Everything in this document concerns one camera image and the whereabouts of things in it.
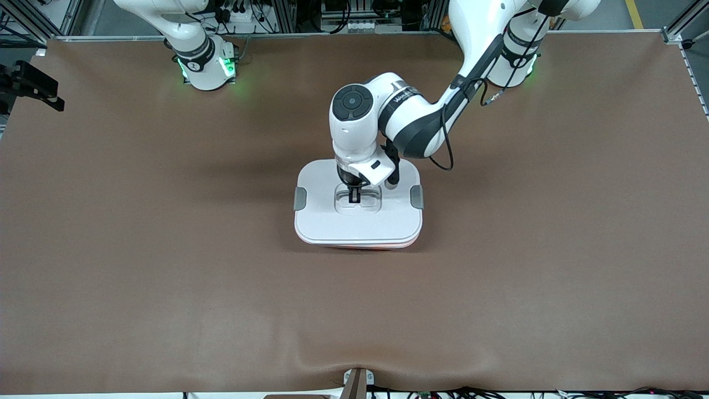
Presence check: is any upright aluminium frame post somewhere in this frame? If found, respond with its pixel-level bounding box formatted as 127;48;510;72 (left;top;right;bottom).
421;0;446;31
271;0;300;33

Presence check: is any white box lid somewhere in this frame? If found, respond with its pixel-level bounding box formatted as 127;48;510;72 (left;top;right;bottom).
294;159;424;247

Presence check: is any pink plastic box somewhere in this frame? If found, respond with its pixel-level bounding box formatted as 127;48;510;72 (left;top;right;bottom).
299;238;419;252

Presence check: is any long aluminium table rail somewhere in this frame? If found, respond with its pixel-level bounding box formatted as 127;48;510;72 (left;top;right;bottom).
55;30;665;41

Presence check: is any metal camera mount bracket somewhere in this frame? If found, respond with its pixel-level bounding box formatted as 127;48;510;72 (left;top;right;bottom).
341;367;375;399

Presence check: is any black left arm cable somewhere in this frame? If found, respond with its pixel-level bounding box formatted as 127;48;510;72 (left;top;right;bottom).
428;78;507;172

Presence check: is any white power strip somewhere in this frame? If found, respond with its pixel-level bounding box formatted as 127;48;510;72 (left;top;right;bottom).
227;3;261;25

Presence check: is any brown table cover sheet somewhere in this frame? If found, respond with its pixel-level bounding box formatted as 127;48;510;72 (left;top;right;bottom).
0;33;709;395

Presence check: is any slanted aluminium frame post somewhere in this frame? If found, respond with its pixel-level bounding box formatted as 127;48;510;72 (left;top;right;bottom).
662;0;709;45
0;0;84;46

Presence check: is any short aluminium side rail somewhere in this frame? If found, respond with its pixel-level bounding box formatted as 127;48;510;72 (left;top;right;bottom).
679;42;709;120

